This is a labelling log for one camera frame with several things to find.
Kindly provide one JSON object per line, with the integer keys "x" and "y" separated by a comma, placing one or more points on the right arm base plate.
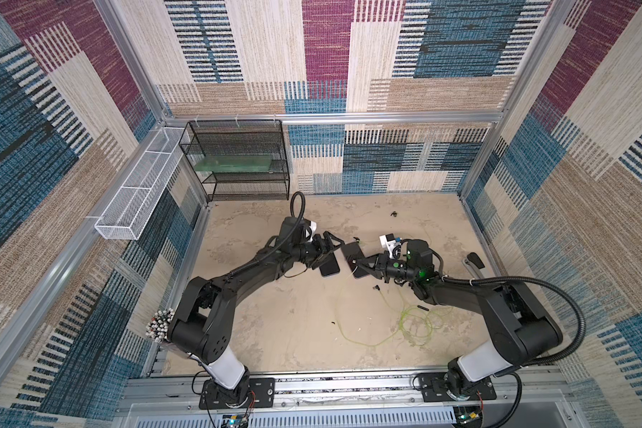
{"x": 446, "y": 387}

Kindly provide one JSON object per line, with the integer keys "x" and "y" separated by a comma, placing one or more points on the white wire mesh basket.
{"x": 127, "y": 215}

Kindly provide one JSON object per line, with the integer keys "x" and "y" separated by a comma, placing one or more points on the green board on shelf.
{"x": 234, "y": 164}

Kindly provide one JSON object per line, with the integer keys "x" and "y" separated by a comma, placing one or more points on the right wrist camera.
{"x": 392, "y": 244}

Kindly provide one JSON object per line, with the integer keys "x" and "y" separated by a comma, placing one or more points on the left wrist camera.
{"x": 309, "y": 228}

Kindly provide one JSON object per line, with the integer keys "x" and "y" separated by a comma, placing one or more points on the blue smartphone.
{"x": 330, "y": 266}

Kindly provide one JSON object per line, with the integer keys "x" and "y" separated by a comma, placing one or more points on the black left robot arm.
{"x": 202, "y": 324}

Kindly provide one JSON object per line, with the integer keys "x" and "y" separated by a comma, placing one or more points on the clear cup of coloured sticks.
{"x": 158, "y": 327}

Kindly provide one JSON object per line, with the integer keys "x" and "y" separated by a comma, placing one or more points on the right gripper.
{"x": 374, "y": 262}

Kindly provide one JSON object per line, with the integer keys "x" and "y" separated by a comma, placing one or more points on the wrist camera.
{"x": 392, "y": 244}
{"x": 309, "y": 228}

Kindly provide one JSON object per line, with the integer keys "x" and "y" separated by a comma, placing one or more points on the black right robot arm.
{"x": 520, "y": 328}

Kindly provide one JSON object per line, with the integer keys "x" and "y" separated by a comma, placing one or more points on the black wire mesh shelf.
{"x": 252, "y": 137}

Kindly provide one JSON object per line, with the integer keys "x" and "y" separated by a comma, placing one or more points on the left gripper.
{"x": 323, "y": 254}

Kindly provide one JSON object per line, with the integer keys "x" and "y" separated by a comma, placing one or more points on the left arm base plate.
{"x": 258, "y": 392}

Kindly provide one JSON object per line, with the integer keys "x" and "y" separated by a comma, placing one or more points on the purple smartphone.
{"x": 352, "y": 253}

